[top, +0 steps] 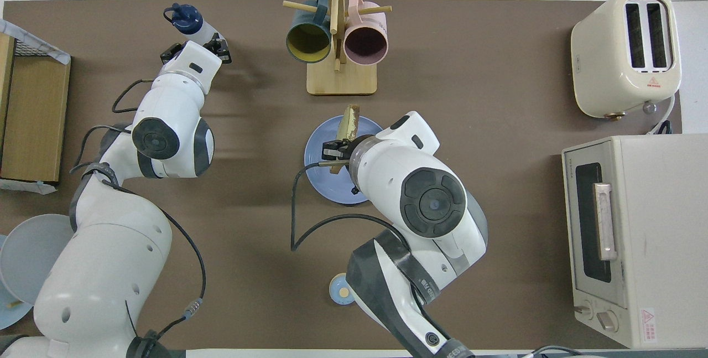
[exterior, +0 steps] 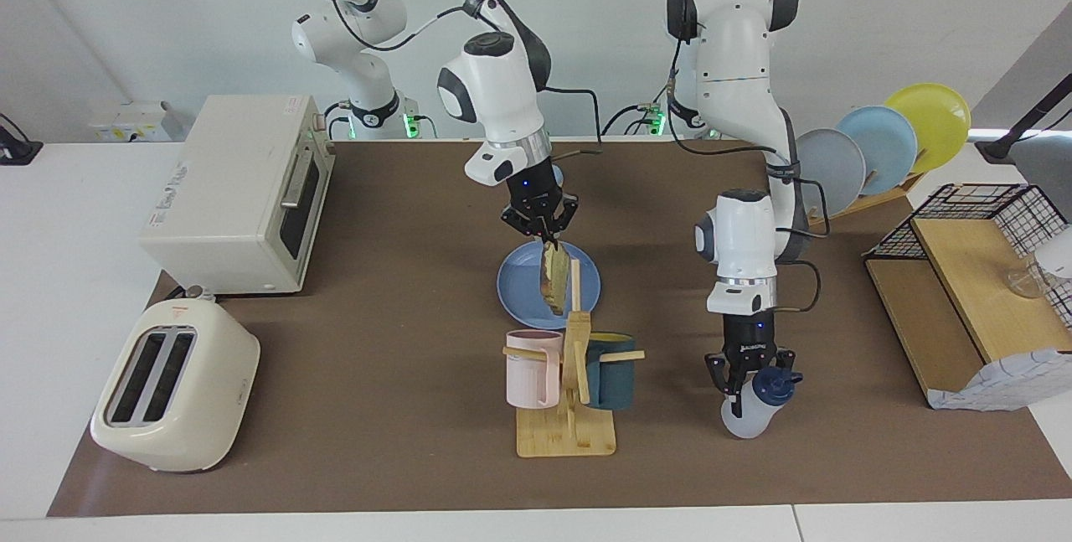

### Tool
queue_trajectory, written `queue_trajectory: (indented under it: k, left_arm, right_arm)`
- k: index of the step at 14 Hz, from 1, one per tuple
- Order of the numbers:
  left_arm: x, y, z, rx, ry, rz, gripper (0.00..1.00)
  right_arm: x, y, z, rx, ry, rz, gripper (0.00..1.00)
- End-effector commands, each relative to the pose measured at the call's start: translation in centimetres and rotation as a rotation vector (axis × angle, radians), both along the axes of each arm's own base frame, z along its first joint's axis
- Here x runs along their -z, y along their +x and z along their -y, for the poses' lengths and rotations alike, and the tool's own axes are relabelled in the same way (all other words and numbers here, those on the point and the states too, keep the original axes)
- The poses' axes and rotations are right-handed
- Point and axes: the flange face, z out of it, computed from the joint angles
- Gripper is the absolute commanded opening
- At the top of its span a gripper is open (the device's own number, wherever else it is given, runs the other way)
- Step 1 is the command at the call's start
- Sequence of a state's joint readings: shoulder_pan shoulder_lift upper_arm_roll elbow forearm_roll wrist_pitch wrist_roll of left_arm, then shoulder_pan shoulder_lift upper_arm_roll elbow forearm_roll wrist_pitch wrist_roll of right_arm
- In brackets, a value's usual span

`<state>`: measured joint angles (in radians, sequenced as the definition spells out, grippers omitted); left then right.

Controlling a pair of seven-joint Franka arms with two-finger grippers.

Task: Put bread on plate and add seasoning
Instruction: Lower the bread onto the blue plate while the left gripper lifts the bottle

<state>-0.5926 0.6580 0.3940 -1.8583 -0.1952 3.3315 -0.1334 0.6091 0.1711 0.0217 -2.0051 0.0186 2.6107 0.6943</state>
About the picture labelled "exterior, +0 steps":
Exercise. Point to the grey plate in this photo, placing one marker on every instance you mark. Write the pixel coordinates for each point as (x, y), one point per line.
(837, 169)

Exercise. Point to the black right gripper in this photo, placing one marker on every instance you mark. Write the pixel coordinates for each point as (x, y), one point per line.
(536, 190)

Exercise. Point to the toasted bread slice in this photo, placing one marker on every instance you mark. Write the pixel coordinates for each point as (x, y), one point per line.
(554, 282)

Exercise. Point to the white toaster oven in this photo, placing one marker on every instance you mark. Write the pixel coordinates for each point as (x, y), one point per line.
(226, 198)

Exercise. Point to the brown table mat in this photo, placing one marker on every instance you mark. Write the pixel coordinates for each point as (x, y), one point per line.
(402, 316)

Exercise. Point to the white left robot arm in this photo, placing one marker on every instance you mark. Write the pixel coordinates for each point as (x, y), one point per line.
(737, 64)

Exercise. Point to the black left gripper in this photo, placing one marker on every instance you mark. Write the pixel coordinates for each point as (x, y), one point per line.
(749, 334)

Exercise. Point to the wooden mug tree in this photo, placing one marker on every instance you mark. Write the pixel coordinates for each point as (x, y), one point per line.
(565, 433)

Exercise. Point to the teal mug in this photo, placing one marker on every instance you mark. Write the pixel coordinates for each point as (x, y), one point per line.
(615, 383)

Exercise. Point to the cream two-slot toaster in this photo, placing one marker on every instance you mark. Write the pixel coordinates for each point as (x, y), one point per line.
(193, 391)

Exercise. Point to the grey rounded object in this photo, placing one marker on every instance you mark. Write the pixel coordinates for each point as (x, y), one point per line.
(1051, 173)

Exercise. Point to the wooden plate rack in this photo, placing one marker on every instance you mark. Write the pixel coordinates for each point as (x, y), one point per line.
(871, 201)

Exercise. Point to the white patterned paper sheet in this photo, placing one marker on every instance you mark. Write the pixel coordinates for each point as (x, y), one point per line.
(1005, 379)
(1059, 253)

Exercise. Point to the yellow plate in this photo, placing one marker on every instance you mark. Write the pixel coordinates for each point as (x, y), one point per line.
(938, 119)

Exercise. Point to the black clamp base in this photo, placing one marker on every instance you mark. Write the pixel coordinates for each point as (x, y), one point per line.
(17, 152)

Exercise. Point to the white bottle with navy cap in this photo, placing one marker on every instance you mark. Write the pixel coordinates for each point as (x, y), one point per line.
(741, 420)

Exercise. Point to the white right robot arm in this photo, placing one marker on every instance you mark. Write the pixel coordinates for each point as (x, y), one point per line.
(494, 90)

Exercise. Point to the light blue plate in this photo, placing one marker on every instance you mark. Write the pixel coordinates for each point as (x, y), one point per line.
(888, 144)

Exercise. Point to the periwinkle blue plate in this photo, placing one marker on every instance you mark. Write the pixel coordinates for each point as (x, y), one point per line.
(519, 286)

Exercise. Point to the pink mug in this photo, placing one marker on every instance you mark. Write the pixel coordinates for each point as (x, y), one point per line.
(528, 374)

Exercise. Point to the clear glass cup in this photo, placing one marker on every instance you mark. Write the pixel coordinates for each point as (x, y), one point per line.
(1026, 281)

